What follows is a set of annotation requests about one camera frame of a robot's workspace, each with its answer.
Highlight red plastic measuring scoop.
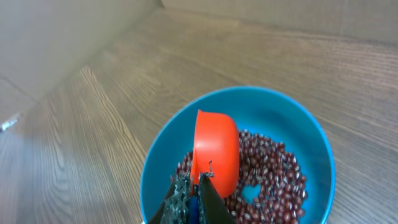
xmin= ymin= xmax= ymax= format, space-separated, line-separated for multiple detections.
xmin=190 ymin=110 xmax=239 ymax=198

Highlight red beans in bowl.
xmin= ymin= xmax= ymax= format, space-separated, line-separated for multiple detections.
xmin=175 ymin=129 xmax=308 ymax=223

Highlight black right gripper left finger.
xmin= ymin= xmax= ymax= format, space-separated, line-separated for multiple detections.
xmin=148 ymin=173 xmax=195 ymax=224

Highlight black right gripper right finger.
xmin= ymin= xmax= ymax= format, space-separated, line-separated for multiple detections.
xmin=198 ymin=174 xmax=236 ymax=224

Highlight blue metal bowl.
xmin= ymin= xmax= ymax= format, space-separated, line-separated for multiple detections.
xmin=140 ymin=86 xmax=336 ymax=223

